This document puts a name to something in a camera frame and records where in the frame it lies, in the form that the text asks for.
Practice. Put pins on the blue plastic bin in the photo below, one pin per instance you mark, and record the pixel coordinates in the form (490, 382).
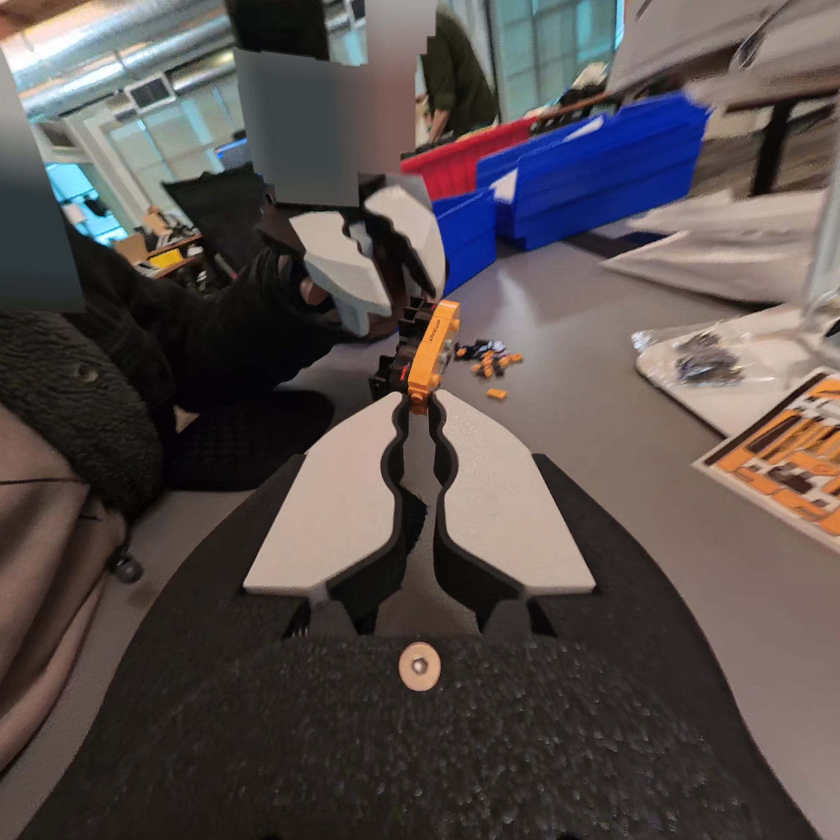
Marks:
(590, 170)
(466, 243)

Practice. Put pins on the person's left hand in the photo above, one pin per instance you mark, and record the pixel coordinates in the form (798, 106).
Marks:
(310, 290)

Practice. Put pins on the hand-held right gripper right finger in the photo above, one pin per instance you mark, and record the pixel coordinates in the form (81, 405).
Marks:
(512, 512)

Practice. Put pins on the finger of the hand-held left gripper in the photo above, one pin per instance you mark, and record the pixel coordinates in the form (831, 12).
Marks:
(413, 223)
(334, 256)

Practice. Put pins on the person's left forearm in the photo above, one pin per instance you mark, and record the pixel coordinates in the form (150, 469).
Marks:
(197, 328)

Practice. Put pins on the red plastic bin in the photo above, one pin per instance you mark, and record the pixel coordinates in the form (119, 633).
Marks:
(453, 161)

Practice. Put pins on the orange black lego car section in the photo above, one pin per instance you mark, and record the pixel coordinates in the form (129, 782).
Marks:
(426, 358)

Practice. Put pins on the person's beige shirt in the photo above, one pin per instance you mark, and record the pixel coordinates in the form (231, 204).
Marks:
(39, 590)

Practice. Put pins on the black office chair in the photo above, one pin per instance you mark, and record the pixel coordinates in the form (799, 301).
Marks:
(216, 210)

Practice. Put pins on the pile of small lego pieces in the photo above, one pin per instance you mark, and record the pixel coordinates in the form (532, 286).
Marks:
(489, 361)

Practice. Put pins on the orange sticker sheet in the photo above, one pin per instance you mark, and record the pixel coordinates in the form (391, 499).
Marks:
(774, 459)

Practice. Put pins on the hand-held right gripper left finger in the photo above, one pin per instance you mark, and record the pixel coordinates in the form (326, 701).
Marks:
(328, 512)

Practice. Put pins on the silver ventilation duct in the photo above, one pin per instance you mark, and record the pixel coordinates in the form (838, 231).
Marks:
(118, 46)

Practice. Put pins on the white rounded board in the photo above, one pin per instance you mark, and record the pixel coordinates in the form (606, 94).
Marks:
(722, 407)

